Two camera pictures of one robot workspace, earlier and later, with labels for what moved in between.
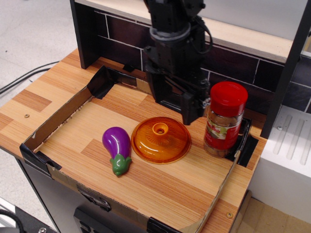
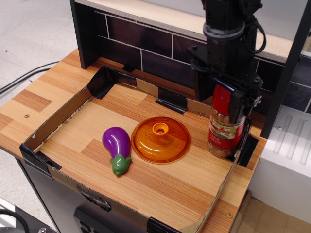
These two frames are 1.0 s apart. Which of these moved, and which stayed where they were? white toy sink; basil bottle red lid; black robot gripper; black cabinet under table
Moved: black robot gripper
Stayed: basil bottle red lid; white toy sink; black cabinet under table
